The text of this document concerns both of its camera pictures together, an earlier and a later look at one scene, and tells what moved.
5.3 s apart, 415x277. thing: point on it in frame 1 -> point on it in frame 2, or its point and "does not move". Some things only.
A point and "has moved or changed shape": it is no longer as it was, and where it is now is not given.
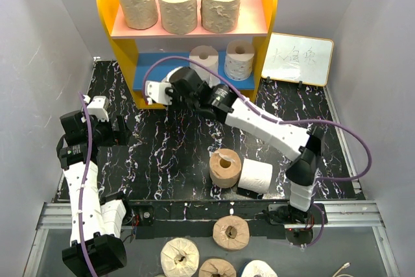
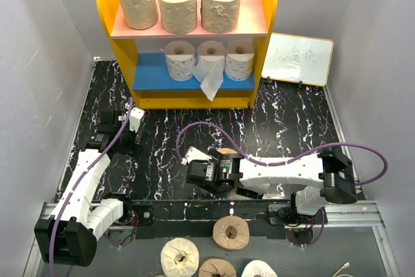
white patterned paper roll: [175, 74] has moved or changed shape
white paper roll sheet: [207, 56] has moved or changed shape
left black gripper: [116, 137] -> [133, 149]
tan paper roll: [177, 0] does not move
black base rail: [195, 219] does not move
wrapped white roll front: [179, 257] does not move
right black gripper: [170, 91] -> [214, 159]
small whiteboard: [298, 59] does not move
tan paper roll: [138, 0] does not move
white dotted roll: [238, 64] does not move
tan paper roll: [220, 1] does not move
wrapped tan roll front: [231, 232] does not move
